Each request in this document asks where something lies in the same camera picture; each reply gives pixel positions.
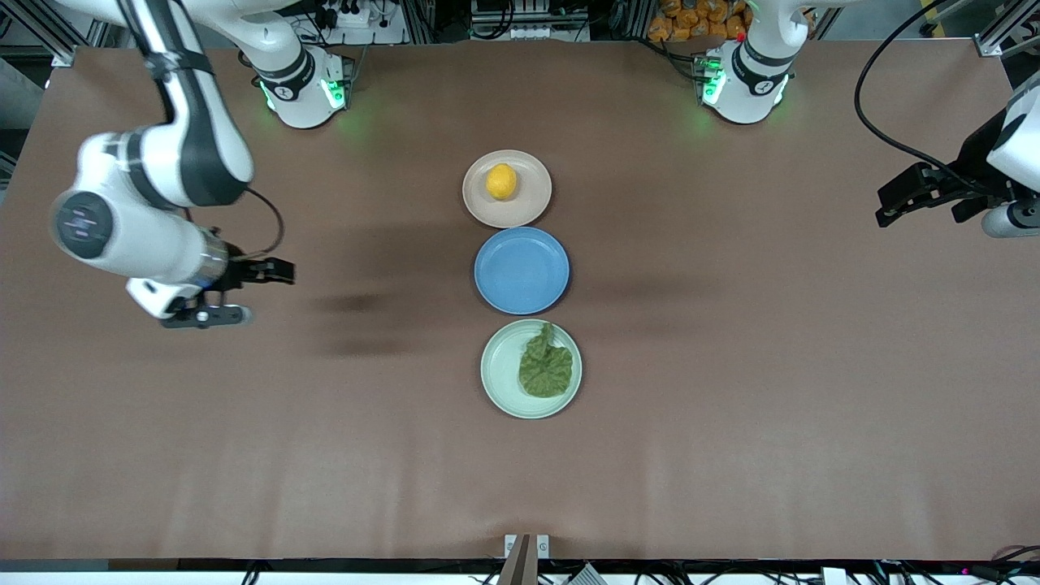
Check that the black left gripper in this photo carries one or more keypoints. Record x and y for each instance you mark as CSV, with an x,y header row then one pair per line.
x,y
972,167

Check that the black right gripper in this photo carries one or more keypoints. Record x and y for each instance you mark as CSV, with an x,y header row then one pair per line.
x,y
236,274

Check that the yellow lemon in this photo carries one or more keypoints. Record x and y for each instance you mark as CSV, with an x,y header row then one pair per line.
x,y
501,181

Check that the green lettuce leaf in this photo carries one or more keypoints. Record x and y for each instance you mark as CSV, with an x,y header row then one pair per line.
x,y
546,366

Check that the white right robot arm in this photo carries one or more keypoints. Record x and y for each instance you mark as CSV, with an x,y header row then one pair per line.
x,y
203,146

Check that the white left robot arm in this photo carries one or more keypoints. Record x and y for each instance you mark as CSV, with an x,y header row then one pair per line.
x,y
747,81

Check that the blue plate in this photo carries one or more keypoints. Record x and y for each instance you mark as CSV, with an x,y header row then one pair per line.
x,y
522,270

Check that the mint green plate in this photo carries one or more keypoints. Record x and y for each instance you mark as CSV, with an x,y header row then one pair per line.
x,y
500,374

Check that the beige plate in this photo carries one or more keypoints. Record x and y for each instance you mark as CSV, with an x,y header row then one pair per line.
x,y
524,207

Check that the white power strip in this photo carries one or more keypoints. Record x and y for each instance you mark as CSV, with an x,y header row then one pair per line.
x,y
357,18

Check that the bag of orange items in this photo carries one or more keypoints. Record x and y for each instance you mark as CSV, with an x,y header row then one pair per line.
x,y
691,18

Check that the grey equipment rack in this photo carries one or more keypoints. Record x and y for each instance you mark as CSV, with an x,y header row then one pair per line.
x,y
528,16

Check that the aluminium frame post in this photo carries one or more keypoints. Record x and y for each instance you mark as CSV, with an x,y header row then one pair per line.
x,y
1007,28
41,32

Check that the front camera mount bracket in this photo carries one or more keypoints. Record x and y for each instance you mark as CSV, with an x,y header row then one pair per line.
x,y
524,556

